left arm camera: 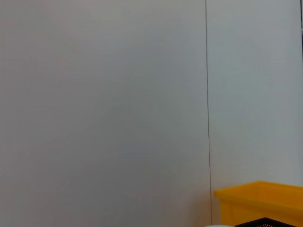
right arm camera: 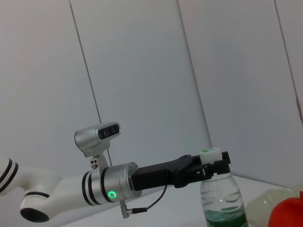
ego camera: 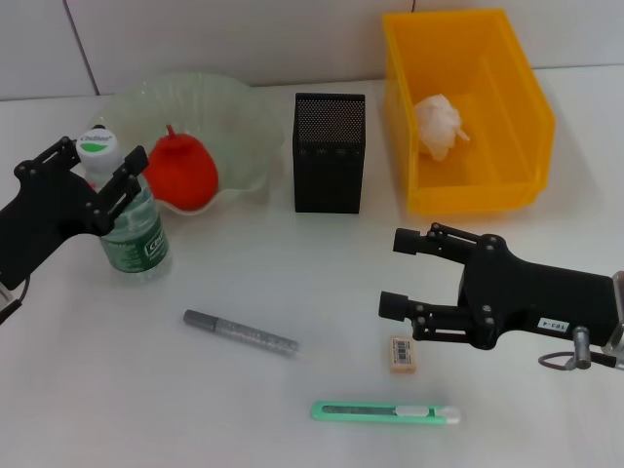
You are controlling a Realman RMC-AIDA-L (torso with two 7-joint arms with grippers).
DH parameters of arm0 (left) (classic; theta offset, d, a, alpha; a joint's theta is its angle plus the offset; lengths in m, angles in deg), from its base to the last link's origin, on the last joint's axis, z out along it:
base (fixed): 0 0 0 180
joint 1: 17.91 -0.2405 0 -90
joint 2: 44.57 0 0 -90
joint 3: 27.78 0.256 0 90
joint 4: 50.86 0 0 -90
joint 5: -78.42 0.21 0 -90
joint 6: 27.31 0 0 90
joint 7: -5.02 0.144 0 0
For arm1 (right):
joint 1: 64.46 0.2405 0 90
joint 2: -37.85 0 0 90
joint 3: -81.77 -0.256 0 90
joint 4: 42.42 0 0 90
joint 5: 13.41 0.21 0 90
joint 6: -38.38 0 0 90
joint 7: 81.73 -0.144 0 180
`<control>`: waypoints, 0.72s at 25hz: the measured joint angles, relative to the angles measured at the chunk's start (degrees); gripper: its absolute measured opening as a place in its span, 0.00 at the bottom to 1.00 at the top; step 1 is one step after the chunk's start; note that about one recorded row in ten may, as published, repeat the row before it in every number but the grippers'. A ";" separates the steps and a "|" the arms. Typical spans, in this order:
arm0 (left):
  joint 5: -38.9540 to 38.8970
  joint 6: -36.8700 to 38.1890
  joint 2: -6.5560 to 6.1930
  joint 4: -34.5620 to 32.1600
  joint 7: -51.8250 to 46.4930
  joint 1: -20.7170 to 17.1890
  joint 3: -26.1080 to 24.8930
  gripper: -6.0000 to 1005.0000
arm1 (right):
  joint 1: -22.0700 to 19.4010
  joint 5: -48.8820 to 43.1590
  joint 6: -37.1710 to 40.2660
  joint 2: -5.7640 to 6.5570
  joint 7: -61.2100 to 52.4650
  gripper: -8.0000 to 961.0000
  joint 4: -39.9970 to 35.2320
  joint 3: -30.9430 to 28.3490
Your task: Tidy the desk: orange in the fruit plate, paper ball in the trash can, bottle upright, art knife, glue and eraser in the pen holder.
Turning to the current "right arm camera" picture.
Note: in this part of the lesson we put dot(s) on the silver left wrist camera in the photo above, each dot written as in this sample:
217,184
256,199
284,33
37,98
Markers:
90,139

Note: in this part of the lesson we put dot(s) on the pale green glass fruit plate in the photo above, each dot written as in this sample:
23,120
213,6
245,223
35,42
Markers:
260,201

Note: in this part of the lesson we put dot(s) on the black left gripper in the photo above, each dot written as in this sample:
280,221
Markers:
161,173

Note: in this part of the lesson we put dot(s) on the red-orange fruit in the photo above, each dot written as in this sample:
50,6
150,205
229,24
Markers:
288,212

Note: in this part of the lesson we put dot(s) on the clear green-label water bottle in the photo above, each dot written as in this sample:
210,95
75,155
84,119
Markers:
220,196

